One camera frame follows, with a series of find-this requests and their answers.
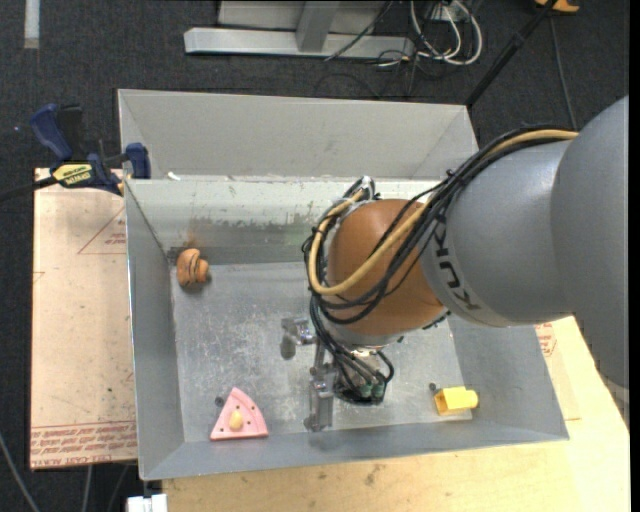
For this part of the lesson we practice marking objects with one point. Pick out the brown toy pastry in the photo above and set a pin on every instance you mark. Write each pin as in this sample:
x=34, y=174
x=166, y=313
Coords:
x=191, y=268

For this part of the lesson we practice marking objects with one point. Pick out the pink triangular toy slice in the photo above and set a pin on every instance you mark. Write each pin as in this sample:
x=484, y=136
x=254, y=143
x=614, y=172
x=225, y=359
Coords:
x=239, y=420

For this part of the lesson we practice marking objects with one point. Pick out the grey metal bin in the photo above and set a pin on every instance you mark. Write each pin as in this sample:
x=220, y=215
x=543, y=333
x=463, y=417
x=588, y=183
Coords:
x=240, y=325

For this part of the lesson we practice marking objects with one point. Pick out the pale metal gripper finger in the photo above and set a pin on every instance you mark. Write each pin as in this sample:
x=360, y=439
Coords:
x=320, y=405
x=296, y=331

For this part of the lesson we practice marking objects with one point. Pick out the yellow block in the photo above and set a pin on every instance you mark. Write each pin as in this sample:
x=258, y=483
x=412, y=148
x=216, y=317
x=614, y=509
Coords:
x=454, y=400

